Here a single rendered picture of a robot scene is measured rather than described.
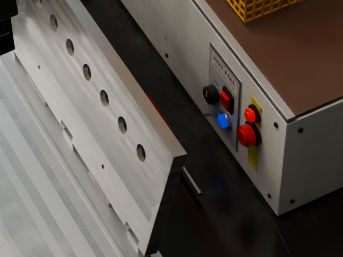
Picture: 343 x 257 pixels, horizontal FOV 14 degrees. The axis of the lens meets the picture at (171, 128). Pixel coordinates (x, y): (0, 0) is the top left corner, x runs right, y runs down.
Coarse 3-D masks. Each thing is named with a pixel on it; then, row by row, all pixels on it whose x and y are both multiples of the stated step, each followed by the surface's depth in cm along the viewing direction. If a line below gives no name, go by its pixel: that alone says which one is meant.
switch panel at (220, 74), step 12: (216, 60) 170; (216, 72) 172; (228, 72) 168; (216, 84) 173; (228, 84) 170; (240, 84) 166; (240, 96) 168; (252, 96) 164; (216, 108) 177; (216, 120) 178; (228, 132) 176; (252, 156) 172
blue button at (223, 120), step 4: (220, 112) 174; (224, 112) 174; (220, 116) 174; (224, 116) 174; (228, 116) 173; (220, 120) 174; (224, 120) 173; (228, 120) 173; (220, 124) 174; (224, 124) 174; (228, 124) 174; (228, 128) 174
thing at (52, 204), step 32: (0, 64) 187; (0, 96) 183; (32, 96) 183; (0, 128) 180; (32, 128) 180; (64, 128) 178; (0, 160) 176; (32, 160) 176; (64, 160) 176; (0, 192) 173; (32, 192) 173; (64, 192) 173; (96, 192) 173; (0, 224) 170; (32, 224) 170; (64, 224) 170; (96, 224) 170; (0, 256) 167; (32, 256) 167; (64, 256) 167; (96, 256) 167; (128, 256) 166; (160, 256) 167
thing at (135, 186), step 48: (48, 0) 175; (48, 48) 178; (96, 48) 164; (48, 96) 179; (96, 96) 169; (144, 96) 159; (96, 144) 169; (144, 144) 160; (144, 192) 163; (144, 240) 163
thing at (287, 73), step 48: (144, 0) 187; (192, 0) 171; (336, 0) 170; (192, 48) 177; (240, 48) 165; (288, 48) 165; (336, 48) 165; (192, 96) 184; (288, 96) 160; (336, 96) 160; (240, 144) 174; (288, 144) 161; (336, 144) 167; (288, 192) 169
